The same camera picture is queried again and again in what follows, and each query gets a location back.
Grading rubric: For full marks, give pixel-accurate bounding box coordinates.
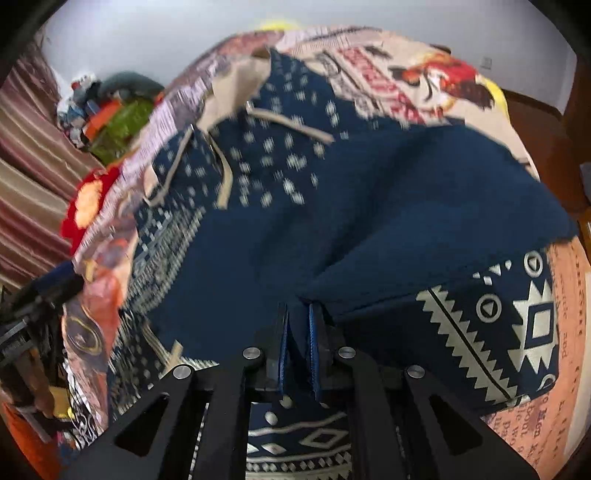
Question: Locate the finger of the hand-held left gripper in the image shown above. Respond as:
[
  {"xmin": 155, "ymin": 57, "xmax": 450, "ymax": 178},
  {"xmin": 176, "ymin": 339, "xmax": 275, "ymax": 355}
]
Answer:
[{"xmin": 11, "ymin": 272, "xmax": 85, "ymax": 315}]

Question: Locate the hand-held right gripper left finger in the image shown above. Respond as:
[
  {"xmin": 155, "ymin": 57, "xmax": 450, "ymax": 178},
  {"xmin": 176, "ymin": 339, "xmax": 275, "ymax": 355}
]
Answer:
[{"xmin": 60, "ymin": 302, "xmax": 291, "ymax": 480}]

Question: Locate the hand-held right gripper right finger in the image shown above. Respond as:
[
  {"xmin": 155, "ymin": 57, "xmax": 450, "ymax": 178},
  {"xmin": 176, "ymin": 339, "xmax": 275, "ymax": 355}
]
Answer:
[{"xmin": 307, "ymin": 302, "xmax": 541, "ymax": 480}]

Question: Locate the navy patterned garment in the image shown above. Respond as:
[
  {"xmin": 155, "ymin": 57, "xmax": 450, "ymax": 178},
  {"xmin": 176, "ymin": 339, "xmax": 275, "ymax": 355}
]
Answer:
[{"xmin": 108, "ymin": 48, "xmax": 580, "ymax": 480}]

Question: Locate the person's left hand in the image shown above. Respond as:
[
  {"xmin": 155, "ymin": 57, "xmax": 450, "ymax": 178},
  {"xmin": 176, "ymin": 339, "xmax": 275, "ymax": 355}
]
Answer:
[{"xmin": 23, "ymin": 353, "xmax": 61, "ymax": 418}]

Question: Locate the red plush toy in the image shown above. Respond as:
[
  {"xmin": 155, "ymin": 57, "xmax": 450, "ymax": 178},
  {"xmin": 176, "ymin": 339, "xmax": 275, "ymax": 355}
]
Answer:
[{"xmin": 61, "ymin": 166, "xmax": 125, "ymax": 254}]

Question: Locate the striped curtain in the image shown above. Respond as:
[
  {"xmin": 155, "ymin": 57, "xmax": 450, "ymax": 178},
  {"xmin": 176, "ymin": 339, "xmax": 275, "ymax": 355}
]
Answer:
[{"xmin": 0, "ymin": 28, "xmax": 95, "ymax": 289}]

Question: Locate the green plush toy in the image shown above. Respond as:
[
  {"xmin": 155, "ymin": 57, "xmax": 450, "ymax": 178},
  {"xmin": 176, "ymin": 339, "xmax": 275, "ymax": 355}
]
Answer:
[{"xmin": 88, "ymin": 99, "xmax": 155, "ymax": 163}]

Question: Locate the pile of assorted toys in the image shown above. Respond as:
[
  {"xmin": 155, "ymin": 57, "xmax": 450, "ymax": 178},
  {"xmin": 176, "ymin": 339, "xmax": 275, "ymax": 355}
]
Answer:
[{"xmin": 56, "ymin": 75, "xmax": 105, "ymax": 149}]

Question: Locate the grey plush toy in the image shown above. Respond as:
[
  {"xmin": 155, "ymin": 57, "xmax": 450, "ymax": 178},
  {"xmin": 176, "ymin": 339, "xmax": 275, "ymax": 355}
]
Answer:
[{"xmin": 100, "ymin": 69, "xmax": 163, "ymax": 101}]

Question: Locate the newspaper print bedsheet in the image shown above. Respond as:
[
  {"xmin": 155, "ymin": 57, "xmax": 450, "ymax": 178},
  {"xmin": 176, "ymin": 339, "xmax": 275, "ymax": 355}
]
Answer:
[{"xmin": 60, "ymin": 25, "xmax": 591, "ymax": 480}]

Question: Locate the yellow cloth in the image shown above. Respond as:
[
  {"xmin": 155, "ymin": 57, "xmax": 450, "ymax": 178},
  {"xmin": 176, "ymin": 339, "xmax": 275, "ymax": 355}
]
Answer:
[
  {"xmin": 478, "ymin": 76, "xmax": 509, "ymax": 124},
  {"xmin": 255, "ymin": 17, "xmax": 302, "ymax": 31}
]

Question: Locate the brown wooden furniture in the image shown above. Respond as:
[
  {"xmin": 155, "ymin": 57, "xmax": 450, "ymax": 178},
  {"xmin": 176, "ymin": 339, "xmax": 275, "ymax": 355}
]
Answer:
[{"xmin": 501, "ymin": 51, "xmax": 591, "ymax": 224}]

